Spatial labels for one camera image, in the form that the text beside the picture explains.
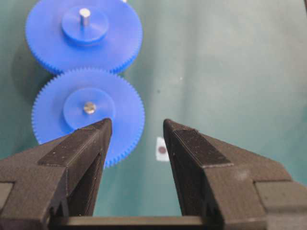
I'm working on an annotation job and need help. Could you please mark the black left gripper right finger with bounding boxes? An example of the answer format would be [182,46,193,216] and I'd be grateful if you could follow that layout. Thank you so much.
[163,119,307,230]

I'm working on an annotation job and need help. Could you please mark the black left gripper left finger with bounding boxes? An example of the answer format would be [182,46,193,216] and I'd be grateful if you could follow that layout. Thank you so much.
[0,118,112,230]

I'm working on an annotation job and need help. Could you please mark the small blue gear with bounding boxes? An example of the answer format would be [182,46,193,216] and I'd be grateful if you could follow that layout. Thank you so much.
[31,68,145,167]

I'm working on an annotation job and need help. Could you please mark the large blue gear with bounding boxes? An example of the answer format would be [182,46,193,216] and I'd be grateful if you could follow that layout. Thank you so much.
[25,0,142,74]

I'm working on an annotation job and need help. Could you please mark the steel shaft under large gear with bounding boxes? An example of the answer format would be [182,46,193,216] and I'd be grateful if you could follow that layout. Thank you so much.
[79,8,91,29]

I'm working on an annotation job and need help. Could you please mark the white sticker with dark dot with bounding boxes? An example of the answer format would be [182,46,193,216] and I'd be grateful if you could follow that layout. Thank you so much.
[155,137,169,162]

